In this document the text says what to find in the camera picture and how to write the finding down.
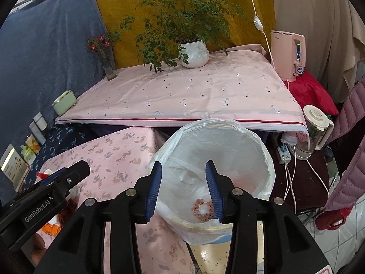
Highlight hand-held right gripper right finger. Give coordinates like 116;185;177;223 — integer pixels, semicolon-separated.
205;160;334;274

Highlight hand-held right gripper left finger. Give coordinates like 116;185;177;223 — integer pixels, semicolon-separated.
34;161;163;274

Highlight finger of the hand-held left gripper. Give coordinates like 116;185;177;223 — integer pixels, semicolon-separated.
36;160;91;199

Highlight orange snack wrapper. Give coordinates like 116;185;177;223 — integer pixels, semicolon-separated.
42;190;79;236

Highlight red paper cup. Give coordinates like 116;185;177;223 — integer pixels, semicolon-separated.
36;170;55;181

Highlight trash bin with white liner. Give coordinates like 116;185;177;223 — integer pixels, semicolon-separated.
147;118;276;246

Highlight pink hair scrunchie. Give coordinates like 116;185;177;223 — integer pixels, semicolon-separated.
190;198;216;222

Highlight navy leaf print cloth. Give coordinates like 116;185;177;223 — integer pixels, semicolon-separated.
23;123;100;189

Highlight pink rabbit print cloth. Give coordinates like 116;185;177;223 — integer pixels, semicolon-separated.
34;126;197;274

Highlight green tissue pack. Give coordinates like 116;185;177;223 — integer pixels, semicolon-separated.
21;145;37;164

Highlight orange print small box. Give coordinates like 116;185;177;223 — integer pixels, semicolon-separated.
25;135;42;153

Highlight white desk calendar card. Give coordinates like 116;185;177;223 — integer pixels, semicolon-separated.
0;143;30;192

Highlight white cosmetic tube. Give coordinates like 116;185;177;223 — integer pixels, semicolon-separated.
29;122;46;145

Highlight white cosmetic jar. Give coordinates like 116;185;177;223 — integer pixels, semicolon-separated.
33;113;48;132

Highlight green tissue box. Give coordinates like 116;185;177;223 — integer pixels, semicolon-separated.
52;90;78;116

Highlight white power strip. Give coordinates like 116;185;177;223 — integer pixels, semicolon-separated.
275;141;293;164

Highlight pink dotted tablecloth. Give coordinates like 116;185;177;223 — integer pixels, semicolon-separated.
55;44;310;143

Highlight dark stool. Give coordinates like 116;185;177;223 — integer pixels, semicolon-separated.
268;145;337;214

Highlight glass vase with red flowers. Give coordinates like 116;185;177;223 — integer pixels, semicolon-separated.
87;33;122;81

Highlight red plastic container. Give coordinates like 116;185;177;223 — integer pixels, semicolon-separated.
315;207;354;232

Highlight blue hanging cloth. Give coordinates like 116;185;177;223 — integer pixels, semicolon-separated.
0;0;115;203

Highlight red cloth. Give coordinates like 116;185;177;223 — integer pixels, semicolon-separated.
287;70;340;116

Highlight green plant in white pot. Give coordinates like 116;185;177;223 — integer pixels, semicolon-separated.
119;0;247;73

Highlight pink padded jacket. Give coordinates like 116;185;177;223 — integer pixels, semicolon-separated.
323;80;365;212

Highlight pink water dispenser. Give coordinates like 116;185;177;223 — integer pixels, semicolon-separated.
270;30;306;81

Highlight yellow hanging cloth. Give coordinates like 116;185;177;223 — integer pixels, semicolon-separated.
90;0;276;69

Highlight beige hanging cloth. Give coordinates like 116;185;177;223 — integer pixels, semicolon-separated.
268;0;365;103

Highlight white power cables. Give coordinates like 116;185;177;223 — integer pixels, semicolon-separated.
284;153;330;209

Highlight white cable with switch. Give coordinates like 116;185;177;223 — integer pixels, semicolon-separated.
240;0;278;69

